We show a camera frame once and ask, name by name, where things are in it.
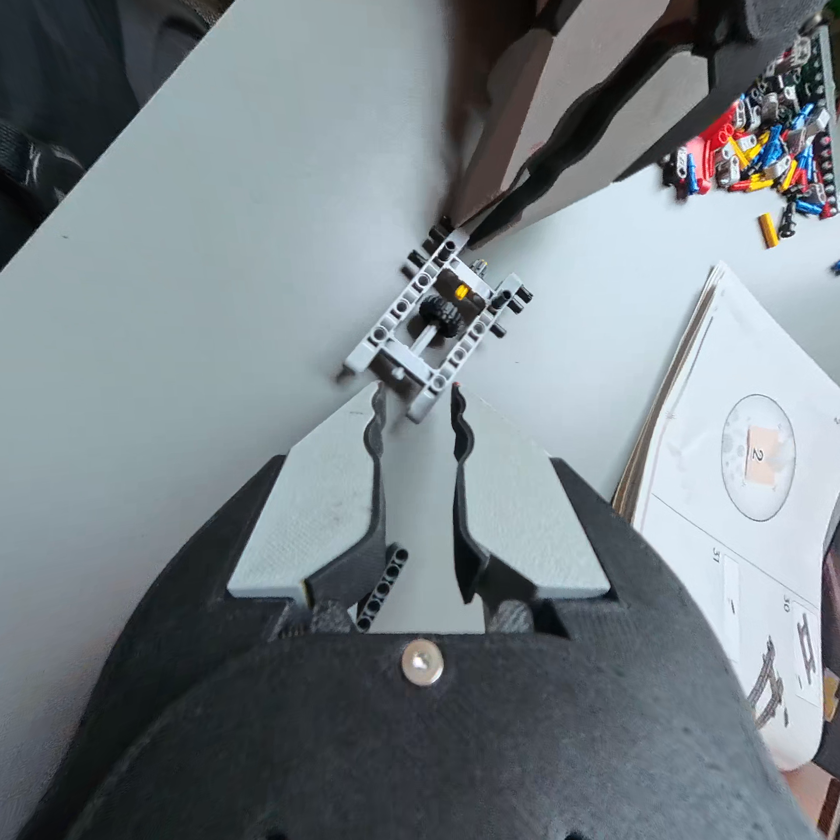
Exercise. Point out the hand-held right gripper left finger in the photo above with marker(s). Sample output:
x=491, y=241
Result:
x=308, y=512

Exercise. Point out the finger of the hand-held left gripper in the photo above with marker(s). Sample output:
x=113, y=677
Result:
x=590, y=46
x=623, y=131

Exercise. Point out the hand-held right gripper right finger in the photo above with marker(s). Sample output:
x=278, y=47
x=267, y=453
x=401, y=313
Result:
x=525, y=525

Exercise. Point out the grey lego frame with gear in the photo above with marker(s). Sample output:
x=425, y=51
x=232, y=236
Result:
x=403, y=303

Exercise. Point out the pile of colourful lego pieces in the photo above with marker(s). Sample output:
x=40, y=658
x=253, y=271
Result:
x=748, y=151

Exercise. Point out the black lego beam with holes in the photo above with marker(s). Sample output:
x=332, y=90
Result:
x=384, y=587

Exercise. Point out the yellow lego piece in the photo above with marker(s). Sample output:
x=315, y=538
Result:
x=769, y=231

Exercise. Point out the black lego pin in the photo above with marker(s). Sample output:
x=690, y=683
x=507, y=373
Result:
x=787, y=220

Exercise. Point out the lego instruction booklet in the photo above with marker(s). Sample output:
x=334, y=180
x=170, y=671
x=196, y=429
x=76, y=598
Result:
x=722, y=367

